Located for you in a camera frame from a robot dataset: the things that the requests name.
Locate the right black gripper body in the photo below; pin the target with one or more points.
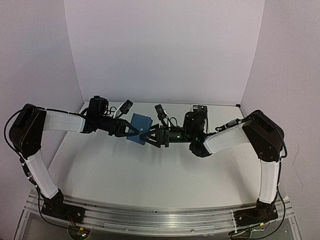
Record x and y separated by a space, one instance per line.
165 139

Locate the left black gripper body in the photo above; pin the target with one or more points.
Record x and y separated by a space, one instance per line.
112 129

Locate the blue card holder wallet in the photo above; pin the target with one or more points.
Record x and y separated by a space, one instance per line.
143 124

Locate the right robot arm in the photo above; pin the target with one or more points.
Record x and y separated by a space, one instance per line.
265 137

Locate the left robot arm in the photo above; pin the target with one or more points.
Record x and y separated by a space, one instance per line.
23 133

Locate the black credit card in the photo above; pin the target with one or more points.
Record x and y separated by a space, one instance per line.
200 108

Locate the white plastic tray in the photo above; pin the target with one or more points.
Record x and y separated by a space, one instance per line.
194 110

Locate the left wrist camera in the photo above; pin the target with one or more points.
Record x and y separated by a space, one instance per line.
123 109

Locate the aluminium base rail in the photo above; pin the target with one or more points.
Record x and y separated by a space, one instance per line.
132 220

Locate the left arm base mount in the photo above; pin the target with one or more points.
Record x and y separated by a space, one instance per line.
56 208

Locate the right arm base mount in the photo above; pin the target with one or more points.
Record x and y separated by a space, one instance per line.
261 213

